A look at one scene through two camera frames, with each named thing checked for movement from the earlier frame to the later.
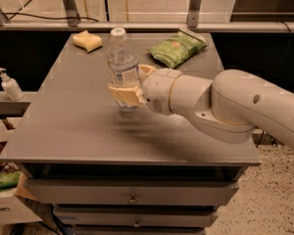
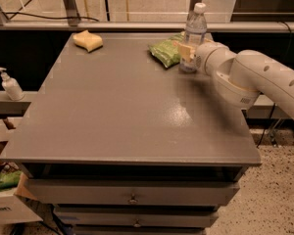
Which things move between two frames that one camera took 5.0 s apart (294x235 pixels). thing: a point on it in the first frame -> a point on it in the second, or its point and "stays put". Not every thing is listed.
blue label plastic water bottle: x=122 y=66 -> x=195 y=33
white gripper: x=157 y=89 -> x=205 y=57
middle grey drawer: x=139 y=217 stays put
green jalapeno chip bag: x=178 y=48 stays put
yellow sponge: x=87 y=41 stays put
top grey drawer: x=130 y=192 stays put
